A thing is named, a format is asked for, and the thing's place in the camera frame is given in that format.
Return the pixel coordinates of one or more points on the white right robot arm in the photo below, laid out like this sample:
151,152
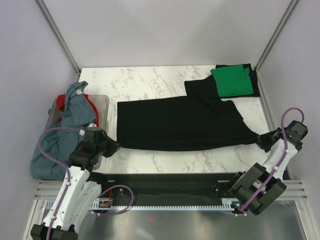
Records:
262,184

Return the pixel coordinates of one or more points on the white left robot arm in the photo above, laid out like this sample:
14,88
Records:
77,192

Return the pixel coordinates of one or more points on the right aluminium frame post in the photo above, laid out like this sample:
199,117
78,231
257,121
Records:
277,32

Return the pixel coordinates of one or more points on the black t-shirt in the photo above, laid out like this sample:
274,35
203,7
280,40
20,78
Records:
253,78
200,120

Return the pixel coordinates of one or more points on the aluminium frame post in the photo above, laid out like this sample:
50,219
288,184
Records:
44,10
277,32

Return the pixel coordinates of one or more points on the blue-grey t-shirt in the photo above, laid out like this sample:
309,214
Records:
75,89

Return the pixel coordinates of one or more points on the folded green t-shirt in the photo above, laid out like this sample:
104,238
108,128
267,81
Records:
232,81

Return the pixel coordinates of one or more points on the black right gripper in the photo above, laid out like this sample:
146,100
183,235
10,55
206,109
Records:
263,139

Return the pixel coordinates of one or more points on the left aluminium frame post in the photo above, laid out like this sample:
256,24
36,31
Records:
44,10

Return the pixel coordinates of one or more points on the folded black t-shirt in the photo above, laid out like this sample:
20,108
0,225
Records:
253,78

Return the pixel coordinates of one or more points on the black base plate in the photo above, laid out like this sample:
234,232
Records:
166,189

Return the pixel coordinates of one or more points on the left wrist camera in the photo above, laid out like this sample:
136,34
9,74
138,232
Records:
93,135

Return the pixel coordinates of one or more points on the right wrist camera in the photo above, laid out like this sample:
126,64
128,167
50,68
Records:
296,131

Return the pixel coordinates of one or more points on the white slotted cable duct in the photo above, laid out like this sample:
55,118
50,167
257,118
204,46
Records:
226,205

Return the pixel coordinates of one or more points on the red t-shirt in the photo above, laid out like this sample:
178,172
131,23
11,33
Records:
60,105

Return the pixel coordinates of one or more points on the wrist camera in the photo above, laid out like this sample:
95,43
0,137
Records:
296,131
93,135

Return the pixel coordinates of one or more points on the clear plastic bin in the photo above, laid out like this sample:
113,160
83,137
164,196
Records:
103,110

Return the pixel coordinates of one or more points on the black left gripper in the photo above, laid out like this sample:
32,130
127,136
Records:
113,145

